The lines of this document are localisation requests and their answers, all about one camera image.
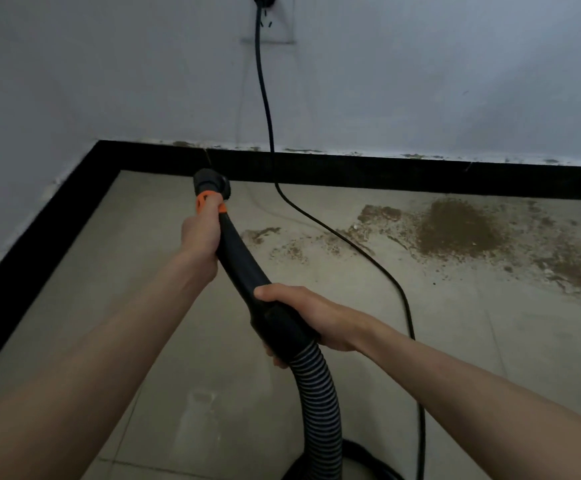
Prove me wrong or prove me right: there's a person's right forearm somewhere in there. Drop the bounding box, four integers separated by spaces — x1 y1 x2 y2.
360 327 581 480

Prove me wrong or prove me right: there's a black baseboard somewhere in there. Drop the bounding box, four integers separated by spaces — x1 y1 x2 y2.
0 139 581 393

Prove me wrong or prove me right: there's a white wall socket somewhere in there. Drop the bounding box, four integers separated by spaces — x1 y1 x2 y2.
240 0 296 45

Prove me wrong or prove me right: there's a black ribbed vacuum hose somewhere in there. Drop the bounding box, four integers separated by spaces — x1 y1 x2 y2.
193 168 344 480

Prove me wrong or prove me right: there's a person's right hand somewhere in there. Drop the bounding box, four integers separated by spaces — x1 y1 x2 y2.
253 283 386 369

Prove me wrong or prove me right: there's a person's left hand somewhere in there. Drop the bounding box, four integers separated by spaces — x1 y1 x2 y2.
178 199 221 285

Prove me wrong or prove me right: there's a brown dirt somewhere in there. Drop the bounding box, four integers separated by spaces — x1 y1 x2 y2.
243 197 581 301

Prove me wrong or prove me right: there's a person's left forearm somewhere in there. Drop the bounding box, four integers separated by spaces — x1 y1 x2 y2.
0 252 219 480

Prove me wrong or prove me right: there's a black power cord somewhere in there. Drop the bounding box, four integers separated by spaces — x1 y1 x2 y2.
252 0 427 480

